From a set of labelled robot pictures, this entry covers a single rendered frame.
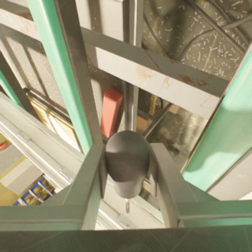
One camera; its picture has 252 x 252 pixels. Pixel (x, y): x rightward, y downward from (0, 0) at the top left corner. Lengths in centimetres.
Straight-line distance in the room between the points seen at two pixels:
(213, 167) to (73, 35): 22
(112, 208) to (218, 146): 32
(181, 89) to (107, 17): 40
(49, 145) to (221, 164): 45
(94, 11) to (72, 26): 34
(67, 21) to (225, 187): 26
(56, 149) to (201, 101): 41
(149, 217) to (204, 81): 31
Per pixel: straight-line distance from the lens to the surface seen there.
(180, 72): 21
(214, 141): 17
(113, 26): 55
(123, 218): 42
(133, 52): 24
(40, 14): 24
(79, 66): 27
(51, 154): 52
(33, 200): 1244
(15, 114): 67
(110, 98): 66
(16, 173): 986
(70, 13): 24
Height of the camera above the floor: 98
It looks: 29 degrees down
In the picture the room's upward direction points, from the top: 136 degrees counter-clockwise
